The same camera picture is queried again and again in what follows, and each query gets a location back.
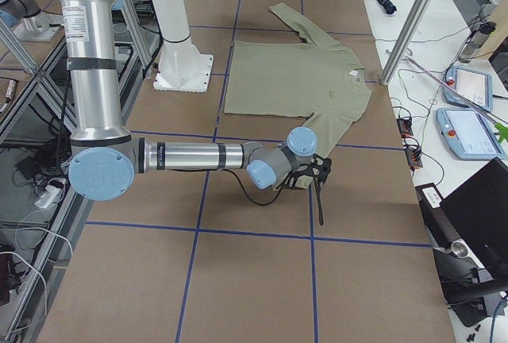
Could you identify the far teach pendant tablet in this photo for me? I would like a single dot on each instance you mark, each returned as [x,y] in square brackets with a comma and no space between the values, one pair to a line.
[475,86]

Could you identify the teach pendant tablet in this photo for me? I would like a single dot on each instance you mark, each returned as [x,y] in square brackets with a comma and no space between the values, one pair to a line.
[475,86]
[467,135]

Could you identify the black box with label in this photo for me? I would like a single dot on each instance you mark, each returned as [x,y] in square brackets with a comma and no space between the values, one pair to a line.
[438,224]

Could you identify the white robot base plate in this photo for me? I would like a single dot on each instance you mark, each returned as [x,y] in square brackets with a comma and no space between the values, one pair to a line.
[183,73]

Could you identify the black laptop computer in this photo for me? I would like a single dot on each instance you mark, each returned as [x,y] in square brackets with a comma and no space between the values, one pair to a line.
[477,210]

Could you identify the olive green long-sleeve shirt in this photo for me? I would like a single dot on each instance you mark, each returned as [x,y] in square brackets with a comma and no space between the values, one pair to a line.
[308,80]

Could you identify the folded dark blue umbrella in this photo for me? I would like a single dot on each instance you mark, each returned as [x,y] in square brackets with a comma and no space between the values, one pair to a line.
[388,6]

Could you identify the white power strip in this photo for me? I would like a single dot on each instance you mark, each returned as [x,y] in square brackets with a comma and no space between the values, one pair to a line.
[49,196]

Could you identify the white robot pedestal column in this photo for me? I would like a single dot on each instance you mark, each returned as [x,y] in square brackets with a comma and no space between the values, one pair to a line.
[172,20]

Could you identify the near teach pendant tablet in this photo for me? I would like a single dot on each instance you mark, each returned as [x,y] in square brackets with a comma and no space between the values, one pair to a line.
[467,135]

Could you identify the aluminium frame post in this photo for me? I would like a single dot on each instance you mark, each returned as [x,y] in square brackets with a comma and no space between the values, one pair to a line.
[414,17]

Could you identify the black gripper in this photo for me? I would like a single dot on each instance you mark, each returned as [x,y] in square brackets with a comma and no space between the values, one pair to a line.
[297,181]

